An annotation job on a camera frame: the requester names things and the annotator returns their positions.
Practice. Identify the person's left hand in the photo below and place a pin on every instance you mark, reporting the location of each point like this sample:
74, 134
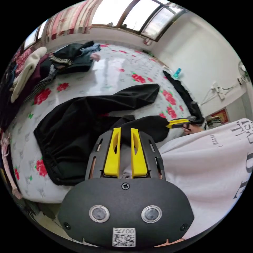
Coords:
170, 242

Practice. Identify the pile of clothes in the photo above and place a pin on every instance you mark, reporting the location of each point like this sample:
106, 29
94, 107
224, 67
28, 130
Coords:
65, 59

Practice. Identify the wall fan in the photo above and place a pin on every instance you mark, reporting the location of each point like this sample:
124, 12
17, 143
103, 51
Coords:
244, 72

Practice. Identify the black pants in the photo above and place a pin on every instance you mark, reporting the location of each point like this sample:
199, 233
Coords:
79, 126

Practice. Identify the bed with floral sheet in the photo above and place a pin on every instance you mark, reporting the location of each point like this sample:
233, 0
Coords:
110, 65

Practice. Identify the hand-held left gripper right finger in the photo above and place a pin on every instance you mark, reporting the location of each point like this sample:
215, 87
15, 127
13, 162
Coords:
138, 158

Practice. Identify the pink garment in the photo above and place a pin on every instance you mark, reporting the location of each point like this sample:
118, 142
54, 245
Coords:
7, 154

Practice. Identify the window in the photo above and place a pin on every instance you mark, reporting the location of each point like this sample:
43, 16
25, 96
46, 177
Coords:
126, 13

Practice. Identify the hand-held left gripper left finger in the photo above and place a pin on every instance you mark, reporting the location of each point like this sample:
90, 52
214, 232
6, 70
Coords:
113, 156

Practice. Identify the person's body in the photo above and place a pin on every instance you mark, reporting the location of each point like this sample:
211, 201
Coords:
207, 168

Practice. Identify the person's right hand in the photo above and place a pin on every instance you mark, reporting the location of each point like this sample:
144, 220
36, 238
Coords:
193, 130

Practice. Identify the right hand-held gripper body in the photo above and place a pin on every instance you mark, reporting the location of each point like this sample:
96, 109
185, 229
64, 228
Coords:
197, 119

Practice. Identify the white power strip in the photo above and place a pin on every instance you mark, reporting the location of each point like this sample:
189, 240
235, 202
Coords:
216, 89

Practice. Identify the red striped curtain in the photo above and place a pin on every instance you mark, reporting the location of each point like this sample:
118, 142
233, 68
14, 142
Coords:
69, 19

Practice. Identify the black garment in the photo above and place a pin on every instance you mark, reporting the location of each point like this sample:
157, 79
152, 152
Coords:
182, 89

